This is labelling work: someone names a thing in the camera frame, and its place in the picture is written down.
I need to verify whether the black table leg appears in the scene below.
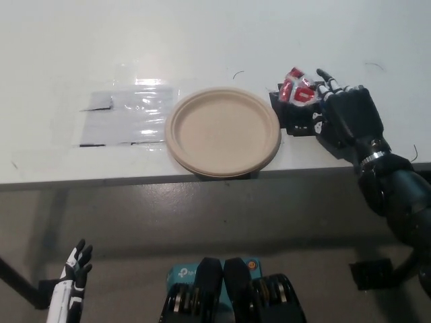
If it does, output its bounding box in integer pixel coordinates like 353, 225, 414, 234
0, 257, 40, 309
391, 248, 419, 283

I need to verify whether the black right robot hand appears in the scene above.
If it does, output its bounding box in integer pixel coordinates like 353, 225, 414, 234
311, 69, 393, 166

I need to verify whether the black floor foot plate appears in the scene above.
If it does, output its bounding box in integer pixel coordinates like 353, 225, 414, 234
37, 279, 62, 309
349, 258, 393, 292

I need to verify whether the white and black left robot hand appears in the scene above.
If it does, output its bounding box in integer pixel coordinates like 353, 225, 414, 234
46, 239, 94, 323

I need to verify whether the red blue sunflower seed bag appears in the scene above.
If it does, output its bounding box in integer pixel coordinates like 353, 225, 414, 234
278, 67, 320, 108

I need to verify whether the teal tp-link box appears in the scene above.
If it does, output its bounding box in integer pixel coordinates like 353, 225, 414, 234
165, 258, 262, 303

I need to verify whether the clear plastic sheet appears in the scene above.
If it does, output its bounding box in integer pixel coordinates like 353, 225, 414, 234
80, 86, 181, 148

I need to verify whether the beige paper plate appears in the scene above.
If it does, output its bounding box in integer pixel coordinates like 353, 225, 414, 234
164, 87, 281, 178

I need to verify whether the black tape patch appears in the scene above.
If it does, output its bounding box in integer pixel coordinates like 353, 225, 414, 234
269, 82, 321, 137

